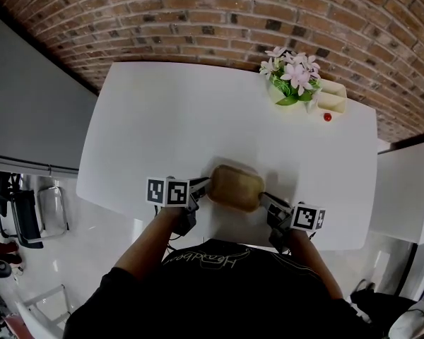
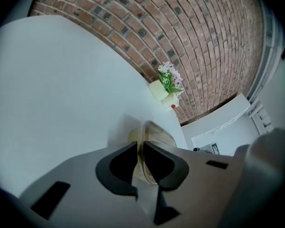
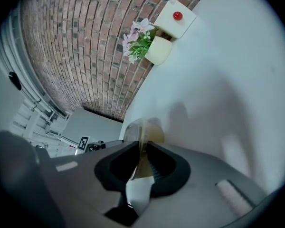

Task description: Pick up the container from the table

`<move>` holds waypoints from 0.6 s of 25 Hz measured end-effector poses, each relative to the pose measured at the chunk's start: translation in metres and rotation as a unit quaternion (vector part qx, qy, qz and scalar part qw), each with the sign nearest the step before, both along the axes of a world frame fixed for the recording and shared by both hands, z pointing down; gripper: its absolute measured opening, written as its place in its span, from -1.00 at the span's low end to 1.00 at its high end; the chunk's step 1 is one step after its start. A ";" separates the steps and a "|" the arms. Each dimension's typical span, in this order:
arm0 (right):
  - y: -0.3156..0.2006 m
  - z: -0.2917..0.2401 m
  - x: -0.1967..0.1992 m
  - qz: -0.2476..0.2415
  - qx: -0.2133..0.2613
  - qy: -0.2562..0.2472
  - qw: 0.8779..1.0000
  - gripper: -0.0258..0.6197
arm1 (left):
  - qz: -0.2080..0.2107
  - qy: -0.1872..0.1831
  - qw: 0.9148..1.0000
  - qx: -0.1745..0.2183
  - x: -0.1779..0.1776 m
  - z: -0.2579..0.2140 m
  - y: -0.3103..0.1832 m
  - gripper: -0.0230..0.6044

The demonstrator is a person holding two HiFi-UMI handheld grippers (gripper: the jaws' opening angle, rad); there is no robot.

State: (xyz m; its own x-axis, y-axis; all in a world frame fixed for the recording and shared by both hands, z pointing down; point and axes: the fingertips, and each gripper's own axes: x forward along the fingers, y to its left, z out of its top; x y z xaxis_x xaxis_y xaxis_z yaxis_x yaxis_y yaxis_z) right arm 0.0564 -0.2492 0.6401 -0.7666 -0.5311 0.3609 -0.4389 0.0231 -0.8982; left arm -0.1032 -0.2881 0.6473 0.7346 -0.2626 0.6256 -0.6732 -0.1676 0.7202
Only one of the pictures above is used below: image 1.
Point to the grey refrigerator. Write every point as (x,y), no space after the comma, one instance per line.
(32,111)

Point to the person's left forearm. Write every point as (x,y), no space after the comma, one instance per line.
(152,245)

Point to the white shelf unit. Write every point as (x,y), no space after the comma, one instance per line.
(406,189)

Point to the person's right forearm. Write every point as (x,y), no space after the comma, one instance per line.
(314,263)

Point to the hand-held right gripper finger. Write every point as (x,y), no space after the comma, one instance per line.
(273,200)
(276,214)

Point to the white metal frame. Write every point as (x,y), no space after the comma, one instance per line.
(46,306)

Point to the person's black shirt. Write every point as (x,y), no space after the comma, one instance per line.
(215,295)

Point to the tan rectangular tray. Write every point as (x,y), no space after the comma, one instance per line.
(235,187)

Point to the white table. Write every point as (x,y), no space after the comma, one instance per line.
(180,125)

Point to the black folding chair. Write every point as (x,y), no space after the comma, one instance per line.
(24,214)

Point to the white box with red dot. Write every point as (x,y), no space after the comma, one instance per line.
(334,97)

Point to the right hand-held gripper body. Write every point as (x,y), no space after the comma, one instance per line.
(307,219)

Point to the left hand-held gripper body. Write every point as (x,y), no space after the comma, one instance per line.
(167,191)

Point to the pink flowers in white pot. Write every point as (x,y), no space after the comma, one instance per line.
(293,76)

